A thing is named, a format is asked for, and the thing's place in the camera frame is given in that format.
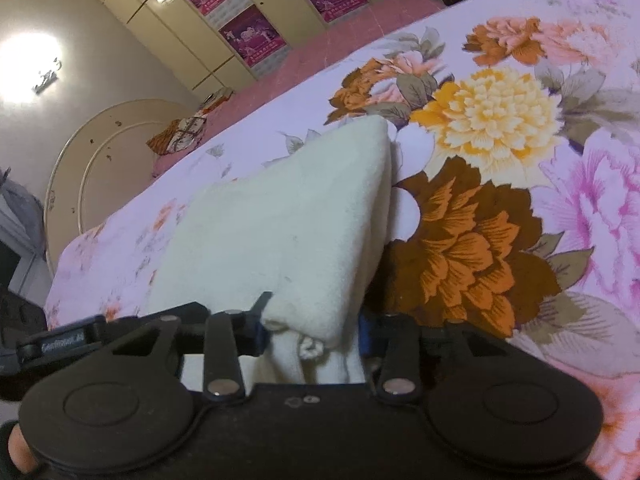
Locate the floral printed blanket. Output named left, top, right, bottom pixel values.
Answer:
left=45, top=0, right=640, bottom=480

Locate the grey hanging cloth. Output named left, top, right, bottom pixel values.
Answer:
left=0, top=166, right=47, bottom=252

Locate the round cream headboard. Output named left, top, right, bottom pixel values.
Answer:
left=44, top=98, right=194, bottom=279

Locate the person's left hand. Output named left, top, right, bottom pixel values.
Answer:
left=0, top=419, right=40, bottom=480

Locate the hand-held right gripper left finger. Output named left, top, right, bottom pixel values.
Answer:
left=111, top=291, right=274, bottom=405

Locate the pink bedspread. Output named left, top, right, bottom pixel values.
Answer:
left=150, top=0, right=447, bottom=179

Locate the glowing wall lamp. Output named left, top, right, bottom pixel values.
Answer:
left=0, top=32, right=67, bottom=99

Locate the white towel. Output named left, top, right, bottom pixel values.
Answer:
left=145, top=115, right=422, bottom=387

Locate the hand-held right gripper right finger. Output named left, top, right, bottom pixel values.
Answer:
left=357, top=311, right=502, bottom=407

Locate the orange patterned cushion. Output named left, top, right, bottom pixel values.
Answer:
left=146, top=112, right=210, bottom=157

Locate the cream wardrobe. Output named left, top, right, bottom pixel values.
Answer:
left=62, top=0, right=417, bottom=94

